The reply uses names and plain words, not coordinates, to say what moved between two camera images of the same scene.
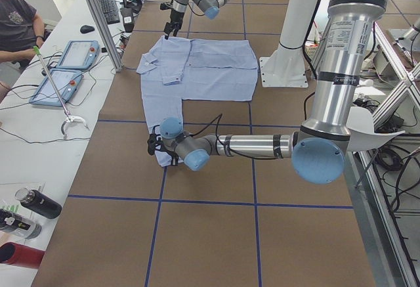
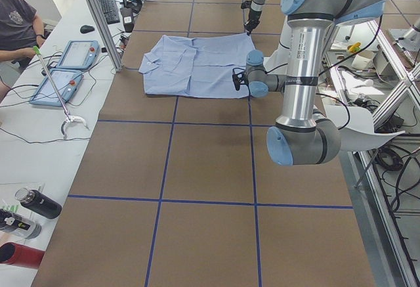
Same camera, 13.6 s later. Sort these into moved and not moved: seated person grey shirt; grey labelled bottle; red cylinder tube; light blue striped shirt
Moved: light blue striped shirt
Not moved: grey labelled bottle; red cylinder tube; seated person grey shirt
